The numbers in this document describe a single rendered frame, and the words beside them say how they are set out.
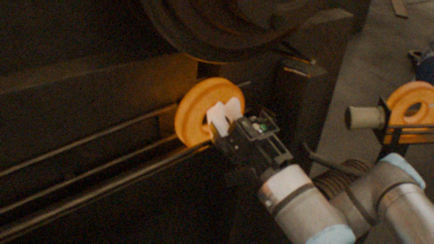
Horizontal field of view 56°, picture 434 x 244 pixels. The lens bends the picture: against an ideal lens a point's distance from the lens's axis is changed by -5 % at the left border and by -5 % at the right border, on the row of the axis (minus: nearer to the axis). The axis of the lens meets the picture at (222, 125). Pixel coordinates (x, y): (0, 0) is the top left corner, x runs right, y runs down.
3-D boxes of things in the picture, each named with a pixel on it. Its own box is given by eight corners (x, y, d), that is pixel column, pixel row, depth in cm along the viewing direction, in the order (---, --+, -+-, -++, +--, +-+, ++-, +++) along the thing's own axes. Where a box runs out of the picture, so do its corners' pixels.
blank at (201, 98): (171, 91, 80) (181, 99, 78) (237, 66, 87) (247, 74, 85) (175, 154, 89) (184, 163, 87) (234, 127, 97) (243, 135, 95)
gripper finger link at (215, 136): (224, 116, 84) (249, 148, 80) (222, 121, 85) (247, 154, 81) (204, 122, 81) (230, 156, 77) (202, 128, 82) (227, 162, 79)
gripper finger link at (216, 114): (215, 84, 83) (243, 118, 79) (207, 105, 87) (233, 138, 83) (202, 87, 81) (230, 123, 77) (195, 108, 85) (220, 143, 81)
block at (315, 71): (259, 139, 114) (275, 57, 100) (280, 131, 118) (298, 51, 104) (287, 162, 107) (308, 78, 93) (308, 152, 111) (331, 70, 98)
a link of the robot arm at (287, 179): (299, 202, 80) (260, 223, 74) (283, 182, 82) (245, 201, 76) (320, 175, 73) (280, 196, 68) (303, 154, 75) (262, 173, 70)
